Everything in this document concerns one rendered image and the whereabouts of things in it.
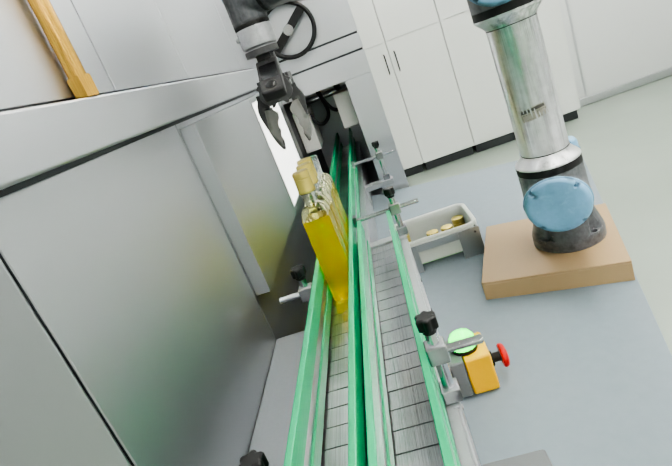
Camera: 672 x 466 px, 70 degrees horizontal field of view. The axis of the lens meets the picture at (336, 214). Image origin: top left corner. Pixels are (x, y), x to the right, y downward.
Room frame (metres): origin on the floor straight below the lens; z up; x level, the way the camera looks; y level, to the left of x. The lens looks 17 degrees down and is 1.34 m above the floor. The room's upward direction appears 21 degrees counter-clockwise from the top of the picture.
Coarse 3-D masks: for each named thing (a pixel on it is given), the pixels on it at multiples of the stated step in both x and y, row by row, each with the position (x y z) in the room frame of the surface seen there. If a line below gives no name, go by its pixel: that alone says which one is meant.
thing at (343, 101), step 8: (344, 88) 2.20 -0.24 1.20; (336, 96) 2.07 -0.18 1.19; (344, 96) 2.06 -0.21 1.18; (336, 104) 2.07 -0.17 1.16; (344, 104) 2.07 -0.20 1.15; (352, 104) 2.06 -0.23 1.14; (312, 112) 2.27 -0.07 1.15; (344, 112) 2.07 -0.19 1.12; (352, 112) 2.06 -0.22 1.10; (296, 120) 2.12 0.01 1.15; (344, 120) 2.07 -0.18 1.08; (352, 120) 2.06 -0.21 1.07; (312, 128) 2.11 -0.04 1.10; (304, 136) 2.11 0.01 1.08; (312, 136) 2.11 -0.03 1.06; (320, 136) 2.23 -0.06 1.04; (304, 144) 2.12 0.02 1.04; (312, 144) 2.11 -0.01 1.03; (320, 144) 2.11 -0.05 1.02
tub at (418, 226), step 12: (456, 204) 1.29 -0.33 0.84; (420, 216) 1.31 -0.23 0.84; (432, 216) 1.30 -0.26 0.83; (444, 216) 1.29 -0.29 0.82; (468, 216) 1.18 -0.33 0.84; (396, 228) 1.31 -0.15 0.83; (408, 228) 1.31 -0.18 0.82; (420, 228) 1.30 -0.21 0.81; (432, 228) 1.30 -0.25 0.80; (456, 228) 1.14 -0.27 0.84; (420, 240) 1.15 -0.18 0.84
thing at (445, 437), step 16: (400, 256) 0.82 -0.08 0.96; (400, 272) 0.76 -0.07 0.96; (416, 304) 0.74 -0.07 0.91; (416, 336) 0.56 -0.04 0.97; (432, 368) 0.56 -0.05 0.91; (432, 384) 0.46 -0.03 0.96; (432, 400) 0.44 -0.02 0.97; (448, 432) 0.41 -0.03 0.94; (448, 448) 0.37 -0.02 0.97; (448, 464) 0.35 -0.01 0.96
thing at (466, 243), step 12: (468, 228) 1.14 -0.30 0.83; (432, 240) 1.15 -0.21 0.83; (444, 240) 1.14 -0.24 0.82; (456, 240) 1.14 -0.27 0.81; (468, 240) 1.13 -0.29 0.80; (480, 240) 1.13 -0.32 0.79; (420, 252) 1.15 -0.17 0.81; (432, 252) 1.15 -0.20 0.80; (444, 252) 1.15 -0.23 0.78; (456, 252) 1.14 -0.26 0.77; (468, 252) 1.13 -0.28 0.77; (480, 252) 1.13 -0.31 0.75; (420, 264) 1.15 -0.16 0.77; (432, 264) 1.15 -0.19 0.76; (444, 264) 1.15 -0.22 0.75
